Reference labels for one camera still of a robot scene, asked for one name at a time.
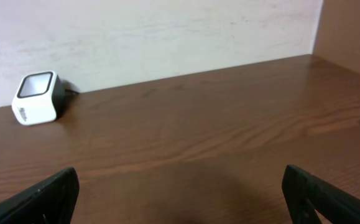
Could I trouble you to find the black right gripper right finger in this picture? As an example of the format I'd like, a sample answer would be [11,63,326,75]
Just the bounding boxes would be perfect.
[282,165,360,224]

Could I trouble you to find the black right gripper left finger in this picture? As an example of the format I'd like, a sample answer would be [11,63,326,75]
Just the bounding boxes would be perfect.
[0,167,80,223]

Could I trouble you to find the white barcode scanner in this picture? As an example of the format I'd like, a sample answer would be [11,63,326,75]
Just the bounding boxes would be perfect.
[11,71,65,126]

